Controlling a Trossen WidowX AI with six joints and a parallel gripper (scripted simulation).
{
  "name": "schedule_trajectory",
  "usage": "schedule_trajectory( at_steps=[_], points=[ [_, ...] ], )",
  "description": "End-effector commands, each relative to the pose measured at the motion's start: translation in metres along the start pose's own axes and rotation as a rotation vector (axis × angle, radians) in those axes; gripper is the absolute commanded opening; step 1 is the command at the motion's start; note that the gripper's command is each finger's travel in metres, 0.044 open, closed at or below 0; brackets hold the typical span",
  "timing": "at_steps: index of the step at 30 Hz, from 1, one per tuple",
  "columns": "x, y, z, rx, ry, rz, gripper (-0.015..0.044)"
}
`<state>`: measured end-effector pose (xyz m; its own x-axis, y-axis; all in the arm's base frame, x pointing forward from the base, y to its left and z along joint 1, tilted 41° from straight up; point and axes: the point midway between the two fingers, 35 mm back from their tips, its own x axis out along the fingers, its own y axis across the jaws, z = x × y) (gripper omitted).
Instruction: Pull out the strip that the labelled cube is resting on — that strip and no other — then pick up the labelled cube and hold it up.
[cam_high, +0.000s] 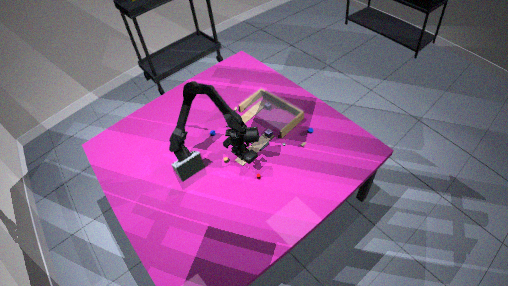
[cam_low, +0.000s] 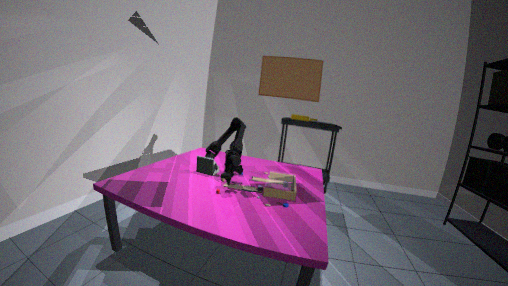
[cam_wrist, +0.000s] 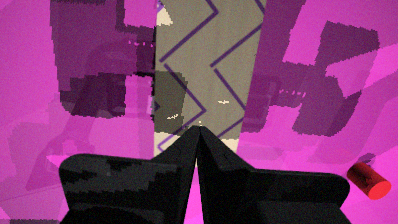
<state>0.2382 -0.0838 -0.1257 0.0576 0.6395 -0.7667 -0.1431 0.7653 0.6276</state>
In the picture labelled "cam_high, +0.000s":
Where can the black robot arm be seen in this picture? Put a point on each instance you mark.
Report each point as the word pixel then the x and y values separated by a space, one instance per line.
pixel 237 133

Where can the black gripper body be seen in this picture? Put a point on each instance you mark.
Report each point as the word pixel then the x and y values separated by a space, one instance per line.
pixel 249 157

